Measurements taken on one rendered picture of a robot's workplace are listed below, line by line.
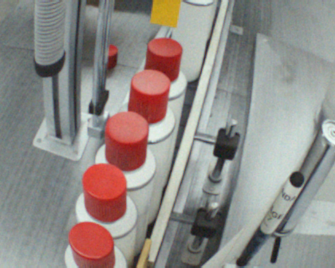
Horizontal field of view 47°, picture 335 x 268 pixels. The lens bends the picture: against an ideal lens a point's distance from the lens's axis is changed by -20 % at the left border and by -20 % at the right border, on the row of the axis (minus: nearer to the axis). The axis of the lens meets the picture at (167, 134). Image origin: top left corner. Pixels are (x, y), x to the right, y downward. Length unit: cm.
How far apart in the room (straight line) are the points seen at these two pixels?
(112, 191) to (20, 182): 34
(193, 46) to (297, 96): 21
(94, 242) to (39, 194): 33
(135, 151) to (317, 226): 33
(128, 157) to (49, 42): 12
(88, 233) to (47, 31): 18
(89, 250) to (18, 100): 49
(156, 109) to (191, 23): 25
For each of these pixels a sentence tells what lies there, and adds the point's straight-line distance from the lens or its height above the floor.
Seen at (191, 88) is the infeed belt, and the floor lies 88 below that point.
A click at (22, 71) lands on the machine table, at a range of 80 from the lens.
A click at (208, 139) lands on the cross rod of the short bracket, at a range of 58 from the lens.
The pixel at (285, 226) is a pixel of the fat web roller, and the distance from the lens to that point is 54.
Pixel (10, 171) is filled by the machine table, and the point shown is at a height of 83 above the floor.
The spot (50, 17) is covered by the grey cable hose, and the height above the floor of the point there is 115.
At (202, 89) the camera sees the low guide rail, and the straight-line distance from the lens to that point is 63.
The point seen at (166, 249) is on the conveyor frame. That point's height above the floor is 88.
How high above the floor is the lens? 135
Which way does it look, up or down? 49 degrees down
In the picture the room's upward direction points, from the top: 10 degrees clockwise
